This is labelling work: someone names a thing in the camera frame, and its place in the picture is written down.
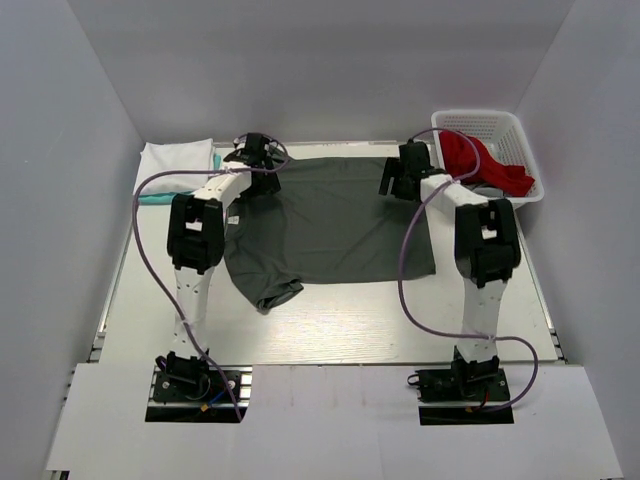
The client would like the dark grey t shirt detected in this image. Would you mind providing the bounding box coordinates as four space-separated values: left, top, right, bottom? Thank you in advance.
224 157 436 312

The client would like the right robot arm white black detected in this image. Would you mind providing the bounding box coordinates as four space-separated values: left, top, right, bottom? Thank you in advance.
379 140 521 387

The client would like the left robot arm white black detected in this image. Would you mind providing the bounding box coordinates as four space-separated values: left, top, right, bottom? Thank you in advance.
164 132 289 373

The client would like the red t shirt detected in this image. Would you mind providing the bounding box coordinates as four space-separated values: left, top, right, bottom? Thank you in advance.
438 131 535 197

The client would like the folded white t shirt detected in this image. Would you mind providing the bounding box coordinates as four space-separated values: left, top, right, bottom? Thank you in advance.
134 138 215 196

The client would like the grey t shirt in basket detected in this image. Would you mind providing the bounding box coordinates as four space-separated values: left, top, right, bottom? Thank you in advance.
469 183 504 198

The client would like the white plastic basket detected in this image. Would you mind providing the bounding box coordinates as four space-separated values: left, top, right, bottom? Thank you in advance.
431 109 545 208

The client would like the folded teal t shirt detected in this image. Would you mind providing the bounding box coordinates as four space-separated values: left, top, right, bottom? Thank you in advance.
139 153 221 206

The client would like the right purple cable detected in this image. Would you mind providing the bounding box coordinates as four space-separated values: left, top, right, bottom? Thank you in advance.
397 128 540 412

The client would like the purple cable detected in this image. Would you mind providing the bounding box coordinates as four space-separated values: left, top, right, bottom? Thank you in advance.
130 133 291 421
397 128 540 412

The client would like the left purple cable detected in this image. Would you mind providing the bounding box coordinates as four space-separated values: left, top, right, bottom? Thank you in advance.
130 133 291 421

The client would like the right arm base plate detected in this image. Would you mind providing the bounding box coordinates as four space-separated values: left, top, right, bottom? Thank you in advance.
407 368 514 426

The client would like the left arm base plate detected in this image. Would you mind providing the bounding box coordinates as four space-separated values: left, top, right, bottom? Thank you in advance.
145 368 241 424

